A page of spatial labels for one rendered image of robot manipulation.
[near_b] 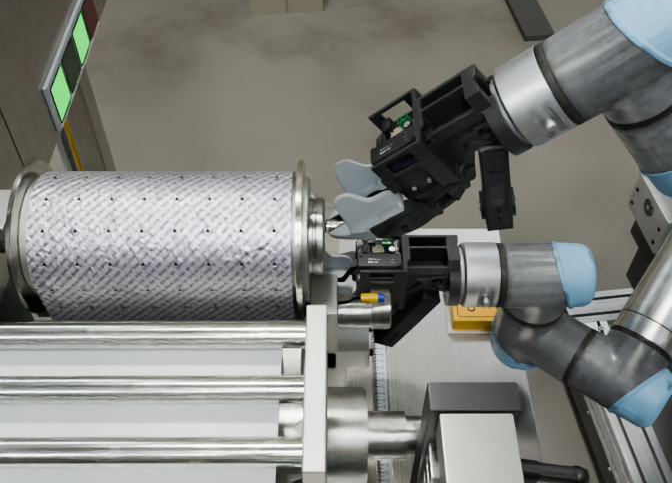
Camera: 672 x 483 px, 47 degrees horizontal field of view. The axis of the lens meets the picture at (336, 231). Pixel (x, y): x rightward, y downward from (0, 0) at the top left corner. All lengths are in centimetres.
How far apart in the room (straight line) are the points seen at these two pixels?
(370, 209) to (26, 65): 47
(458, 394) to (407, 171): 28
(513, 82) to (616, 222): 197
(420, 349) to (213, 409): 68
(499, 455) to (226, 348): 16
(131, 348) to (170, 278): 27
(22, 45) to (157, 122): 189
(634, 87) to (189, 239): 39
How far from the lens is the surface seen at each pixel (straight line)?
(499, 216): 74
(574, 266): 90
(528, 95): 64
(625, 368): 95
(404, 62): 307
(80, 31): 116
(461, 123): 66
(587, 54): 63
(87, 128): 175
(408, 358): 108
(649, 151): 69
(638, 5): 63
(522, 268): 88
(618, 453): 189
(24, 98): 97
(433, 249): 86
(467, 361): 109
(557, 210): 257
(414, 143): 64
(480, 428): 43
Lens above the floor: 181
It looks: 49 degrees down
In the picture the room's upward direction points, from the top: straight up
